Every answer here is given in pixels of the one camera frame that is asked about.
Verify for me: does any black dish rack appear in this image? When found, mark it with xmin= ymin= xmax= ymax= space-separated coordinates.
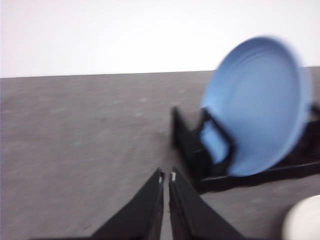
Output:
xmin=171 ymin=106 xmax=320 ymax=194

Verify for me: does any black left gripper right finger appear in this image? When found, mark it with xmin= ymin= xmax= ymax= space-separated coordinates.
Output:
xmin=169 ymin=167 xmax=247 ymax=240

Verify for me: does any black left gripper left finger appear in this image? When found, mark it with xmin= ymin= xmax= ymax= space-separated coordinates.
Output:
xmin=91 ymin=168 xmax=166 ymax=240

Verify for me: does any blue plate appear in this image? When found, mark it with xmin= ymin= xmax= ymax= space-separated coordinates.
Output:
xmin=201 ymin=36 xmax=312 ymax=177

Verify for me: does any white plate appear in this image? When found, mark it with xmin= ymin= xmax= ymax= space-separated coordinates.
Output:
xmin=282 ymin=194 xmax=320 ymax=240

